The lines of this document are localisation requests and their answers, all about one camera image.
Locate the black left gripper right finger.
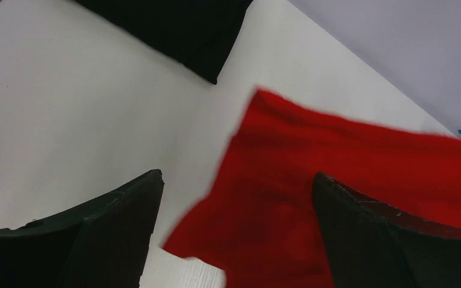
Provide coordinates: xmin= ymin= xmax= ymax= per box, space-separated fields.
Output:
xmin=312 ymin=172 xmax=461 ymax=287

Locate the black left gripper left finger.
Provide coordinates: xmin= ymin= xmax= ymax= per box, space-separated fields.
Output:
xmin=0 ymin=169 xmax=164 ymax=287

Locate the red t shirt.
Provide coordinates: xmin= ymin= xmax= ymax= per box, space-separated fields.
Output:
xmin=163 ymin=89 xmax=461 ymax=287

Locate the white t shirt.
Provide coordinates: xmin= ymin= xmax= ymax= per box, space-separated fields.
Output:
xmin=140 ymin=247 xmax=225 ymax=288

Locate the folded black t shirt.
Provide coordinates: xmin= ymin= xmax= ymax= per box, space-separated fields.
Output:
xmin=78 ymin=0 xmax=251 ymax=85

